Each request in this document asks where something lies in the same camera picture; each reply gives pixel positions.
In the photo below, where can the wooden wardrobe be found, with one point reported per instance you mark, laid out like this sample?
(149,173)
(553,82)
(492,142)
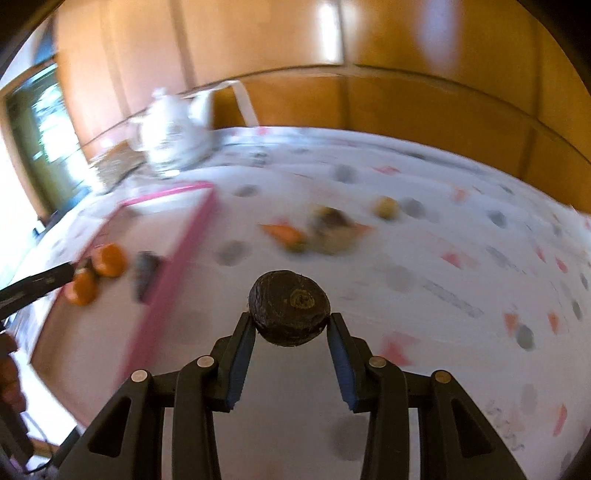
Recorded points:
(369,60)

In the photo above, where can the woven tissue box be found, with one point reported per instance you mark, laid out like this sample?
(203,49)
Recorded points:
(115,161)

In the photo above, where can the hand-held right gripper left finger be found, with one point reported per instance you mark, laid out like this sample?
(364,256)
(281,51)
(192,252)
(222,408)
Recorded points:
(240,364)

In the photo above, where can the dark cut root piece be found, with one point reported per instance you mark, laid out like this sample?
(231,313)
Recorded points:
(332,221)

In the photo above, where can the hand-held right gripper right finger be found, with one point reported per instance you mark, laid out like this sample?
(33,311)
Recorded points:
(341,364)

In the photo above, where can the carrot piece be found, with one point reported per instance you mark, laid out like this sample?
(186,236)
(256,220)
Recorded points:
(281,233)

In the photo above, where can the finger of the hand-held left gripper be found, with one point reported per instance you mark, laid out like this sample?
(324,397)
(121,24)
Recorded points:
(37,286)

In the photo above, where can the small brown potato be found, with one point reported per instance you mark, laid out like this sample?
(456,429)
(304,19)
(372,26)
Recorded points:
(387,207)

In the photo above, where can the white ceramic electric kettle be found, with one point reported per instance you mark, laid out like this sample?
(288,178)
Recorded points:
(171,134)

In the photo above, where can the small dark round beet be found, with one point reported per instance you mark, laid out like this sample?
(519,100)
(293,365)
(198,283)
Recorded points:
(147,274)

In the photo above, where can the orange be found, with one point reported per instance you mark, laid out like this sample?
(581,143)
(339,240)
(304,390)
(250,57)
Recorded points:
(110,260)
(85,288)

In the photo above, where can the pink rimmed tray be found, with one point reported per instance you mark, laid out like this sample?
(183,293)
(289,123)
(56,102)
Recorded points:
(152,221)

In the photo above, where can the person's left hand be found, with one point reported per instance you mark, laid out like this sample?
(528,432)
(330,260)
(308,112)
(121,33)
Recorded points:
(9,369)

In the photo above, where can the window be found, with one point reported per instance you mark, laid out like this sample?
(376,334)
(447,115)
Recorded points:
(46,134)

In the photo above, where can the large dark avocado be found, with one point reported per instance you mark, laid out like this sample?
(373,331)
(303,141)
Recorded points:
(288,307)

